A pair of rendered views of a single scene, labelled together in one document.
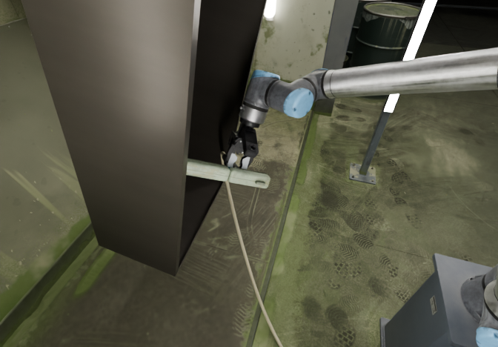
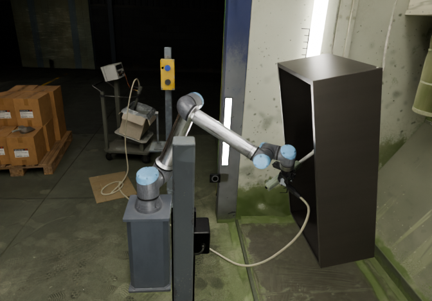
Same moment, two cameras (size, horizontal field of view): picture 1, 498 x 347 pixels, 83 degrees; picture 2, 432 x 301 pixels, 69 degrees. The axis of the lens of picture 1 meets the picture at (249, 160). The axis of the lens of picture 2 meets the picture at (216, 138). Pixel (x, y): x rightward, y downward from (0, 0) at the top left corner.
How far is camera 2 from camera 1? 2.55 m
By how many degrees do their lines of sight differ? 114
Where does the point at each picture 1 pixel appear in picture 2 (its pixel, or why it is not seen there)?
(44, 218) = (398, 232)
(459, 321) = (166, 199)
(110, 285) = not seen: hidden behind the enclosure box
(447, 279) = (166, 209)
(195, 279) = (296, 269)
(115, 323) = not seen: hidden behind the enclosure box
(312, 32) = not seen: outside the picture
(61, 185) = (420, 242)
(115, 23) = (301, 93)
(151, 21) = (290, 92)
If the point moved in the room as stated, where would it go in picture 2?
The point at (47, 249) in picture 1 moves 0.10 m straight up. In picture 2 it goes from (379, 234) to (382, 224)
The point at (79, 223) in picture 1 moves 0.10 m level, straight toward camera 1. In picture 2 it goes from (391, 254) to (377, 250)
